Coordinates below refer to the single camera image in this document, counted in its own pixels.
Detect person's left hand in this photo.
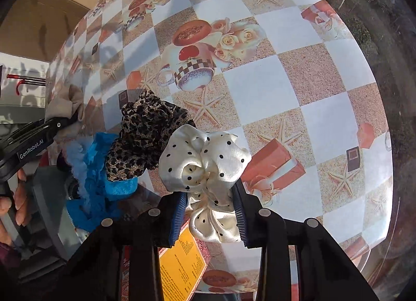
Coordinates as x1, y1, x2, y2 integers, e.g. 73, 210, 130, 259
0, 168, 29, 246

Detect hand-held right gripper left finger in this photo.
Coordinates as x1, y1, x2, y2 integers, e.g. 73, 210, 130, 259
60, 192, 189, 301

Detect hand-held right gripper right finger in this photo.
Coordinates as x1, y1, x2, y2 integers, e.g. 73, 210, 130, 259
231, 179, 381, 301

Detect red and yellow cardboard box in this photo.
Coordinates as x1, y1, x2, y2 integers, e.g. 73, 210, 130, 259
120, 220, 209, 301

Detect leopard print scrunchie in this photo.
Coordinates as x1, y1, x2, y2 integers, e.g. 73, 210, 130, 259
106, 90, 197, 182

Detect blue disposable shoe cover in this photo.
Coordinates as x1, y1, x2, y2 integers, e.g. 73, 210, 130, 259
67, 131, 139, 232

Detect beige scrunchie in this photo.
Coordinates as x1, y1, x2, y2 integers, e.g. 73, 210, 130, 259
44, 85, 87, 141

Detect light blue fluffy scrunchie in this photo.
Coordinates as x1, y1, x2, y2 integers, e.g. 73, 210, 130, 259
63, 140, 88, 175

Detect white panel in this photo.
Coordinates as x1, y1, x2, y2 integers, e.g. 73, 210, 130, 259
0, 52, 50, 110

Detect white polka dot scrunchie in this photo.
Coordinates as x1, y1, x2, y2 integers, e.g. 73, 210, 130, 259
158, 124, 252, 244

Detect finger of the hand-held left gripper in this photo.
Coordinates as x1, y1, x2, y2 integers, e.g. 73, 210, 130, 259
39, 116, 80, 136

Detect printed checkered tablecloth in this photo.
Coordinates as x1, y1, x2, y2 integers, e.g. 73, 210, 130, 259
44, 0, 394, 295

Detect grey-green storage box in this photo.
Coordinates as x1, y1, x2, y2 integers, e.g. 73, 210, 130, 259
31, 166, 82, 256

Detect red hook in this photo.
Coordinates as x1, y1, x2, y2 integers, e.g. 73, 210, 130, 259
6, 74, 44, 95

